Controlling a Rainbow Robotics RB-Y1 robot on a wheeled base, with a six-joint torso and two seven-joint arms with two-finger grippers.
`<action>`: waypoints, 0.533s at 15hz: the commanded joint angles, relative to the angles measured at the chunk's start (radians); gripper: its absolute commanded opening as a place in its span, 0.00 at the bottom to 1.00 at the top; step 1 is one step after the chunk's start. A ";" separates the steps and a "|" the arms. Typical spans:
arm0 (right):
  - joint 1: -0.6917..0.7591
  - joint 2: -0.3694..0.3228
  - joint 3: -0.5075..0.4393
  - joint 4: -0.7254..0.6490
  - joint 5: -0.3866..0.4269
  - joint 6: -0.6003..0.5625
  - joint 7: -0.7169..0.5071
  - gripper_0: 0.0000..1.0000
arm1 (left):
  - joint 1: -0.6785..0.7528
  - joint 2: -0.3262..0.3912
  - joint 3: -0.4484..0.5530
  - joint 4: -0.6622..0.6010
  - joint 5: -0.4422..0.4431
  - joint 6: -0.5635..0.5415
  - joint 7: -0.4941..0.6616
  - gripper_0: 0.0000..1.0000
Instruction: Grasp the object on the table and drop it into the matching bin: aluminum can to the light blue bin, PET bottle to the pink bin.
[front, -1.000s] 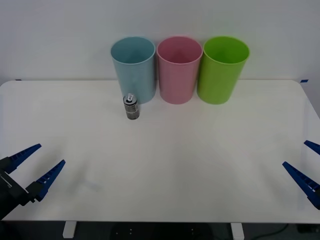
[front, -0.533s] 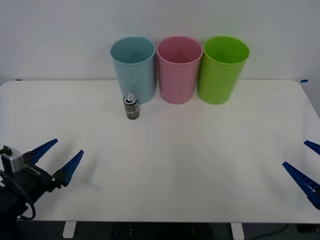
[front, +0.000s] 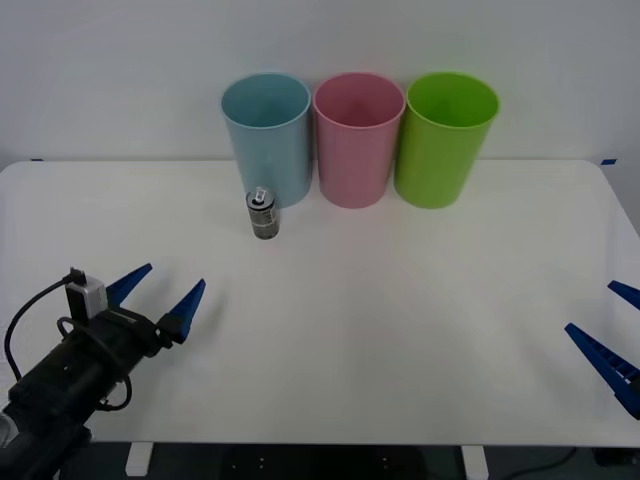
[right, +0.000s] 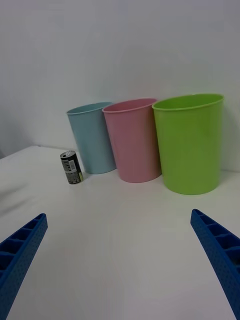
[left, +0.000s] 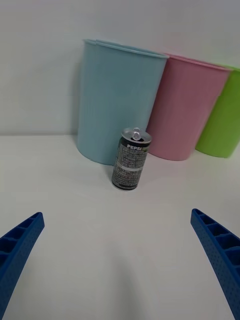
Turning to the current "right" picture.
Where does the pink plastic bin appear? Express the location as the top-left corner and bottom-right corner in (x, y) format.
(101, 97), (163, 184)

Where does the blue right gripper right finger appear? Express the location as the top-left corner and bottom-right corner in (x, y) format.
(190, 208), (240, 320)

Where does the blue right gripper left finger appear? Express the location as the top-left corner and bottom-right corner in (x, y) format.
(0, 212), (49, 320)

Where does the black drink can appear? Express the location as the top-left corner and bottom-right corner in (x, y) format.
(59, 150), (84, 186)

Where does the green plastic bin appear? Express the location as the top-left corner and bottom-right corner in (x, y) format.
(151, 93), (225, 196)

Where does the pale blue plastic bin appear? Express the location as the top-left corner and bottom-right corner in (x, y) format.
(66, 101), (117, 175)

